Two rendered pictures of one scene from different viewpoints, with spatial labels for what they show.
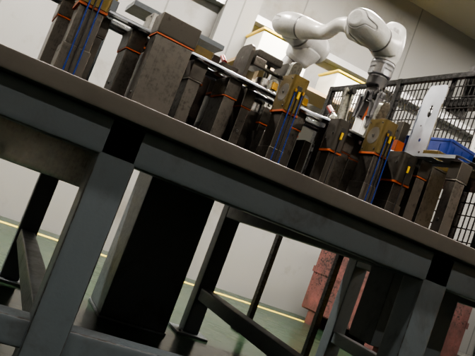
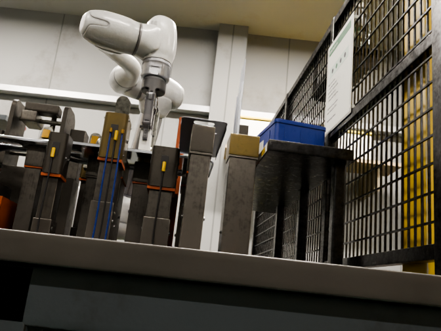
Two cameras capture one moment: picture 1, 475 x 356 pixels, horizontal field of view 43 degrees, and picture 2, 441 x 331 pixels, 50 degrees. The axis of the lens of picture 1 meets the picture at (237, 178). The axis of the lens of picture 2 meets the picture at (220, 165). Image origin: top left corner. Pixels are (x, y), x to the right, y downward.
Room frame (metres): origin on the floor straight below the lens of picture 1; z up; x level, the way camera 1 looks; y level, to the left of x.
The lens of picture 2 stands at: (0.98, -1.04, 0.65)
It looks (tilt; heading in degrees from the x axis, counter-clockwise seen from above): 15 degrees up; 20
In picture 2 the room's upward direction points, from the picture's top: 6 degrees clockwise
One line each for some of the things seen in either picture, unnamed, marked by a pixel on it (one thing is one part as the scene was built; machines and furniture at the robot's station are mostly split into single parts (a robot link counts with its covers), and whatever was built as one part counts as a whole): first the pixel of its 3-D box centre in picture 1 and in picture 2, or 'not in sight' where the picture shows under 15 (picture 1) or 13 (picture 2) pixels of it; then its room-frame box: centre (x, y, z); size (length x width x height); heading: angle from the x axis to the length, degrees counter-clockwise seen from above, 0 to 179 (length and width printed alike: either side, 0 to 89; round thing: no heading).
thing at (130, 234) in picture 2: (345, 181); (140, 212); (2.17, -0.37, 0.84); 0.07 x 0.04 x 0.29; 115
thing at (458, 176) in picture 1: (447, 205); (195, 193); (1.88, -0.66, 0.84); 0.05 x 0.05 x 0.29; 25
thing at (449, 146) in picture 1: (428, 158); (282, 155); (2.43, -0.71, 1.09); 0.30 x 0.17 x 0.13; 32
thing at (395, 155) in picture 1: (392, 193); (159, 205); (2.01, -0.51, 0.84); 0.12 x 0.07 x 0.28; 25
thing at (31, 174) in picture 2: (278, 150); (33, 199); (2.04, -0.10, 0.84); 0.12 x 0.05 x 0.29; 25
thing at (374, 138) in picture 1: (370, 171); (107, 184); (1.94, -0.40, 0.87); 0.12 x 0.07 x 0.35; 25
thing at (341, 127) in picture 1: (328, 163); (49, 191); (1.91, -0.26, 0.84); 0.10 x 0.05 x 0.29; 25
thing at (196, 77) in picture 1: (179, 104); not in sight; (1.88, 0.25, 0.84); 0.12 x 0.05 x 0.29; 25
